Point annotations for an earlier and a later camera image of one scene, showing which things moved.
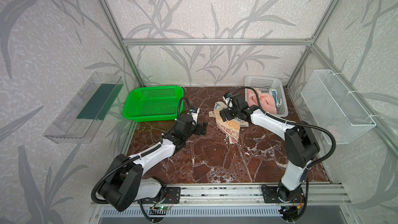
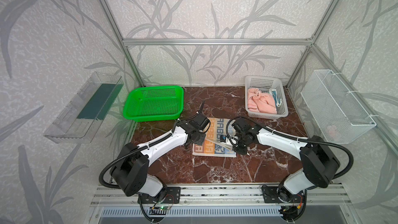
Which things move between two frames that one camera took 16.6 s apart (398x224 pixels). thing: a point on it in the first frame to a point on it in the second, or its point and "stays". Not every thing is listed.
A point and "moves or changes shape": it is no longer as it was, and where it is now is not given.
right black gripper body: [225, 114] to [239, 144]
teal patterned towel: [277, 102] stays
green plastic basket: [154, 103] stays
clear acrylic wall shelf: [78, 121] stays
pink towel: [266, 101] stays
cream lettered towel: [230, 127] moves or changes shape
